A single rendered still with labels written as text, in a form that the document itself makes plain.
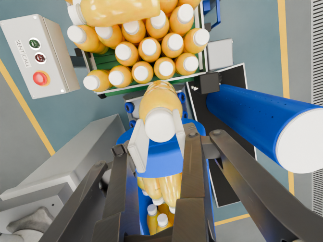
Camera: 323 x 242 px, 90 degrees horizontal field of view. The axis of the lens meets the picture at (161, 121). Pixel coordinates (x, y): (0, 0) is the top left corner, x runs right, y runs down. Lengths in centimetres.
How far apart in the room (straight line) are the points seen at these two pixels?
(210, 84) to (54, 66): 48
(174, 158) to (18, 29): 51
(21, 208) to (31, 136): 132
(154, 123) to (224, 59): 62
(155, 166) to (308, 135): 62
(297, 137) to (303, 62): 140
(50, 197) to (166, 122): 65
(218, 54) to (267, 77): 120
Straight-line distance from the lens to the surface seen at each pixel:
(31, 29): 57
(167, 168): 42
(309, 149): 86
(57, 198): 77
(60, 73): 55
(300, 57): 210
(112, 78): 49
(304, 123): 80
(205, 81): 60
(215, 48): 76
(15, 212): 90
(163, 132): 20
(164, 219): 70
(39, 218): 84
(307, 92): 223
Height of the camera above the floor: 158
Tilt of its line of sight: 72 degrees down
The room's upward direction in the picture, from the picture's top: 172 degrees clockwise
